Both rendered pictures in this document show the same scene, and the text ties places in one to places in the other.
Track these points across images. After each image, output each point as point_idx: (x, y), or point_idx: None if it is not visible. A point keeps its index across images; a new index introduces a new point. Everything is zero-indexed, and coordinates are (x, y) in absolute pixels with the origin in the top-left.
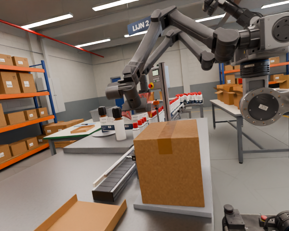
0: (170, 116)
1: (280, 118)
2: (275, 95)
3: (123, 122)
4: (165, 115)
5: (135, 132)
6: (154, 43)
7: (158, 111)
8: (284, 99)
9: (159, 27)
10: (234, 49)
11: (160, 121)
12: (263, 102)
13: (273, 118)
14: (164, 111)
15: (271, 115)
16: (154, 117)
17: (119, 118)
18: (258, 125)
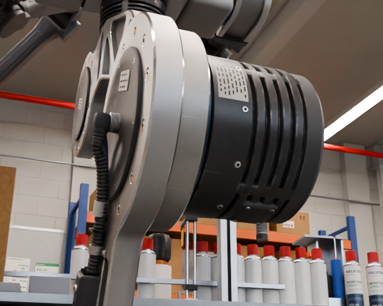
0: (230, 244)
1: (89, 118)
2: (90, 63)
3: (163, 274)
4: (217, 241)
5: (71, 255)
6: (24, 53)
7: (194, 226)
8: (93, 66)
9: (42, 24)
10: None
11: (273, 283)
12: (81, 92)
13: (84, 125)
14: (216, 229)
15: (82, 116)
16: (216, 255)
17: (155, 260)
18: (76, 154)
